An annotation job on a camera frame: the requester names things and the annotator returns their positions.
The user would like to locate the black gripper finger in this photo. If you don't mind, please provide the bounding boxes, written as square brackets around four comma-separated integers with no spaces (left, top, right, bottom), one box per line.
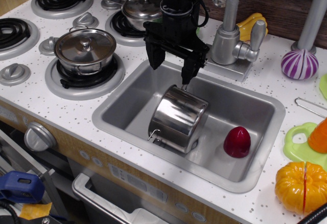
[181,54,204,84]
[146,40,166,70]

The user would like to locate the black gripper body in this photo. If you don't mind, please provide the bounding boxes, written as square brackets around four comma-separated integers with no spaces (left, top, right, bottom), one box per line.
[143,11,210,70]

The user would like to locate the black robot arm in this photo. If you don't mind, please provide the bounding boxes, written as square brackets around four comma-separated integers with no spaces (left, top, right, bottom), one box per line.
[144,0,209,86]

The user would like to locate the steel lidded pot rear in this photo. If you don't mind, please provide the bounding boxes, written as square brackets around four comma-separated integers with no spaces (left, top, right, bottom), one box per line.
[121,0,162,31]

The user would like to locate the steel lidded pot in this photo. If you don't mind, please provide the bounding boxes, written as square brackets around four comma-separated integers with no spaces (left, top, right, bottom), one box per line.
[121,0,162,31]
[54,28,116,76]

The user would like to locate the grey toy sink basin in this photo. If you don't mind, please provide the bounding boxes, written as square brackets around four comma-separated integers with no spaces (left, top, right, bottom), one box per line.
[92,62,286,193]

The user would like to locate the steel lidded pot front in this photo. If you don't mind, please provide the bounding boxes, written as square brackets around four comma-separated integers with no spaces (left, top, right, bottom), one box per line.
[54,28,116,76]

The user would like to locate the grey toy faucet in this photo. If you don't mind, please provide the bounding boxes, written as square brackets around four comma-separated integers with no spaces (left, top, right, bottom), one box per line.
[205,0,266,82]

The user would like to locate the rear right stove burner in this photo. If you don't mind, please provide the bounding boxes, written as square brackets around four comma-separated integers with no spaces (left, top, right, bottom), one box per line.
[105,11,145,47]

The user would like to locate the stove burner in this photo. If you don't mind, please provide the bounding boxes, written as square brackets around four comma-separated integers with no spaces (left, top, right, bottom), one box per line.
[105,11,145,47]
[1,18,40,61]
[45,54,125,100]
[31,0,93,19]

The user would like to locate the yellow toy banana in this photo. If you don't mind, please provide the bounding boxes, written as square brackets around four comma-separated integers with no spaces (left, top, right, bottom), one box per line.
[236,13,268,41]

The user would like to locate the grey stove knob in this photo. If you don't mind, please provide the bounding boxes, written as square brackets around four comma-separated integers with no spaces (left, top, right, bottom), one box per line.
[1,63,31,86]
[73,12,99,28]
[101,0,125,10]
[38,36,59,56]

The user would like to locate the red toy pepper half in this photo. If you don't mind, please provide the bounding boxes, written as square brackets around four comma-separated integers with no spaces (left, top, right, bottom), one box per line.
[223,126,251,158]

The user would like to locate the front right stove burner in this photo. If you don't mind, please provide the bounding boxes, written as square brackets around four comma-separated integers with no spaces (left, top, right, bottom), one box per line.
[45,54,125,100]

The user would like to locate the purple striped toy onion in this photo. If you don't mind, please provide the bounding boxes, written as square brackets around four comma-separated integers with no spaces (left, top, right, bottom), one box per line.
[281,50,319,80]

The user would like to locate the rear left stove burner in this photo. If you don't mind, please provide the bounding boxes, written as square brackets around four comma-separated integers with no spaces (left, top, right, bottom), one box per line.
[31,0,93,19]

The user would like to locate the grey vertical pole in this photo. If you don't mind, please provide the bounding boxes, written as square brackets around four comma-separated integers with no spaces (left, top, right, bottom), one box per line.
[291,0,326,54]

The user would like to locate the front left stove burner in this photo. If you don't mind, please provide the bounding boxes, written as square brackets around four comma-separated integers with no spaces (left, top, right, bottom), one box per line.
[1,18,40,61]

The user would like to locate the green toy plate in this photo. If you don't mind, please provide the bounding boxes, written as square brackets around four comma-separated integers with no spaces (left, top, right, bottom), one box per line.
[283,122,326,166]

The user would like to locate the grey oven dial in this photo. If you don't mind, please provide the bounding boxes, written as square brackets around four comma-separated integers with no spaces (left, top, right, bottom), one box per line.
[24,122,57,152]

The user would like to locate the orange toy carrot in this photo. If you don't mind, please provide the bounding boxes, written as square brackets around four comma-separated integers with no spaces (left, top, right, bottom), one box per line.
[308,119,327,153]

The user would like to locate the orange toy pumpkin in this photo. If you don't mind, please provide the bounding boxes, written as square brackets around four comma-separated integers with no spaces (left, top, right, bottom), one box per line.
[274,162,326,215]

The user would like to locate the blue clamp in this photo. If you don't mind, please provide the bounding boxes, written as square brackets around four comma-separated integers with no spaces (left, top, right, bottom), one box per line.
[1,171,45,204]

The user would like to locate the steel wire utensil handle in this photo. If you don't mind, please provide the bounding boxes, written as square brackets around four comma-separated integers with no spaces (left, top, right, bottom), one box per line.
[294,97,326,118]

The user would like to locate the grey oven door handle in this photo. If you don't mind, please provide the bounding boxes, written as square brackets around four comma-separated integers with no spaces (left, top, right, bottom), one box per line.
[71,172,144,224]

